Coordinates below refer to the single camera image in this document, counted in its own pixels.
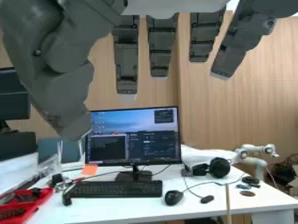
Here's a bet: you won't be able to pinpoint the small white jointed device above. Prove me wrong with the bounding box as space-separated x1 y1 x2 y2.
231 142 280 182

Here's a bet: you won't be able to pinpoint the black mouse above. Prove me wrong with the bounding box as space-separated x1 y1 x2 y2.
163 189 185 207

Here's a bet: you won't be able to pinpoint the black keyboard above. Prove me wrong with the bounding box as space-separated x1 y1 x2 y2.
66 179 165 199

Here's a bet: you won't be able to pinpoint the white desk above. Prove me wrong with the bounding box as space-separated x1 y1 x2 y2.
24 159 298 224

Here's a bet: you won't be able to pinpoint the thin stick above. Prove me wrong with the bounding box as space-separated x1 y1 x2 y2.
223 182 233 224

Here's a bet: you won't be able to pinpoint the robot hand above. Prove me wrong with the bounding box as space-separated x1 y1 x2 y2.
0 0 298 142

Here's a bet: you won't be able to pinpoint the red tray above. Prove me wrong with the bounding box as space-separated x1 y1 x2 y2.
0 186 56 224

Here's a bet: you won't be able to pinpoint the black headphones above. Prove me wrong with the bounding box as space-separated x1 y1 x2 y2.
190 156 233 180

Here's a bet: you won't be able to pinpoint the computer screen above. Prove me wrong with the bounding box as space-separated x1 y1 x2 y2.
84 106 183 183

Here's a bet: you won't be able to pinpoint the orange paper note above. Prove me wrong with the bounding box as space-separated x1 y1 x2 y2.
81 163 100 175

